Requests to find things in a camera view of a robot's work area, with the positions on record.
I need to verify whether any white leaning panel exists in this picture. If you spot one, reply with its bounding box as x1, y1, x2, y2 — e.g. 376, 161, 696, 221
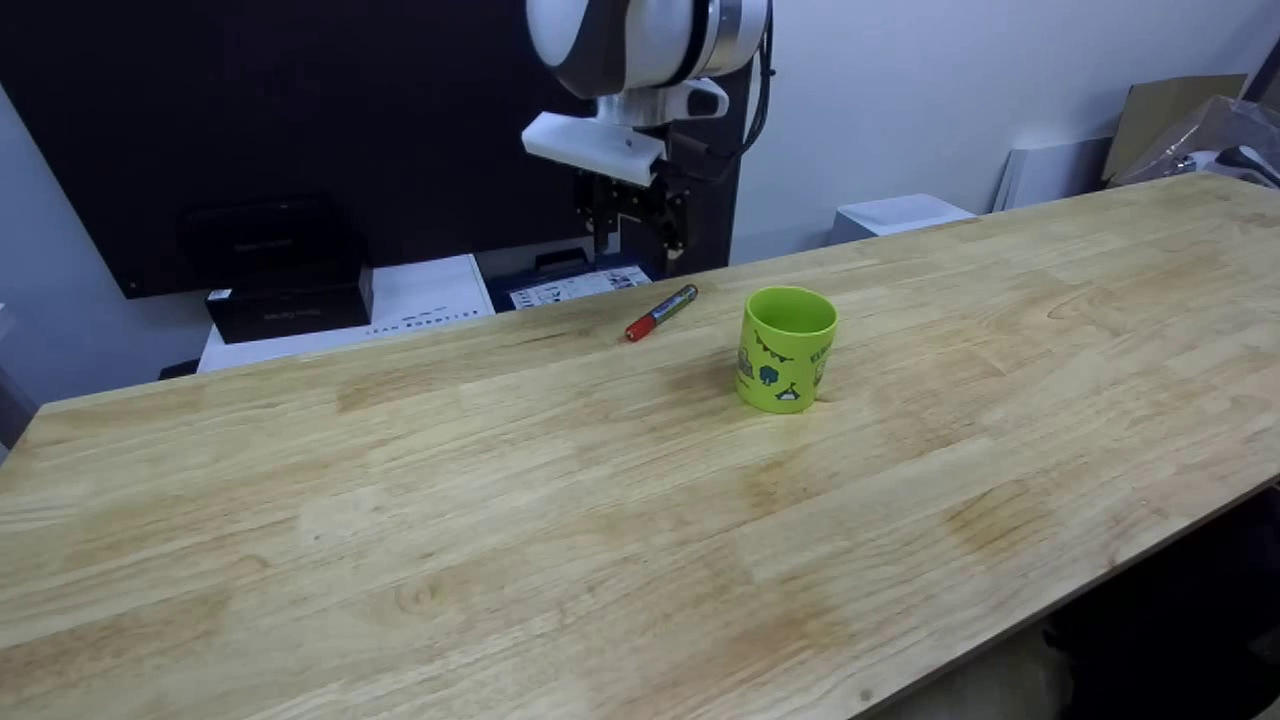
992, 136, 1110, 214

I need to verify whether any brown cardboard box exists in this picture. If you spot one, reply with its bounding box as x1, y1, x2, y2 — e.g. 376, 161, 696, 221
1100, 77, 1280, 190

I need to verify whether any red and grey marker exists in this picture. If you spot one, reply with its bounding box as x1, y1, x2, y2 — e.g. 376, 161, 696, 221
625, 283, 699, 344

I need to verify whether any large black board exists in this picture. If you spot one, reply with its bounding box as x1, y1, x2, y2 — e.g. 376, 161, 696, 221
0, 0, 582, 298

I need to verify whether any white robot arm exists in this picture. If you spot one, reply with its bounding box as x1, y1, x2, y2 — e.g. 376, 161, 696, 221
520, 0, 772, 266

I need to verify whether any white paper booklet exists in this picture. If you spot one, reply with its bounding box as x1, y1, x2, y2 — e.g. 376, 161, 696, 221
508, 266, 652, 312

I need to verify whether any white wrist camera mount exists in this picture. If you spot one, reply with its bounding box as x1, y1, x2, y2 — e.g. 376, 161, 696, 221
520, 77, 728, 190

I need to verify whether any black printer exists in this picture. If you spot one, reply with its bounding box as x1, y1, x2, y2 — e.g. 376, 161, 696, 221
179, 197, 371, 344

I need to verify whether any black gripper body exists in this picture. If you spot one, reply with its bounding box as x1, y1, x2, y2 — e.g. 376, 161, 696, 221
574, 171, 690, 234

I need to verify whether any white box with print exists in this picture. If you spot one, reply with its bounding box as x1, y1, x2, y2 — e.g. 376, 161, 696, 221
197, 251, 496, 373

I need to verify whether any green plastic mug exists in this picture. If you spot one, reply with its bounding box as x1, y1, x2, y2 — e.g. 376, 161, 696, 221
737, 287, 840, 415

